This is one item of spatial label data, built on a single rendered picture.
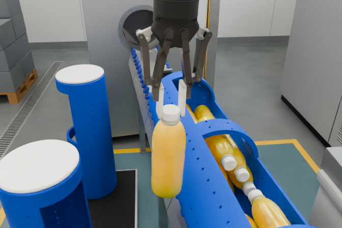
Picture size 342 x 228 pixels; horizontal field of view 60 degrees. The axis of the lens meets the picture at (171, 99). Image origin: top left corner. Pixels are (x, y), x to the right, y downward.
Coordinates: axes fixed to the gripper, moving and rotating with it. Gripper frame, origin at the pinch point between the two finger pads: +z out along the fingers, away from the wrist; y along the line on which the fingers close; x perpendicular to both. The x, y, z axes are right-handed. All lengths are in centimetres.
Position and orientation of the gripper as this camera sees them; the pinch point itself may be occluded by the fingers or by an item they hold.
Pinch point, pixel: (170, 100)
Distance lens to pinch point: 58.5
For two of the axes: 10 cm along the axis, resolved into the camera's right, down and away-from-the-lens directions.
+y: -9.7, 0.8, -2.2
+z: -0.4, 8.6, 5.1
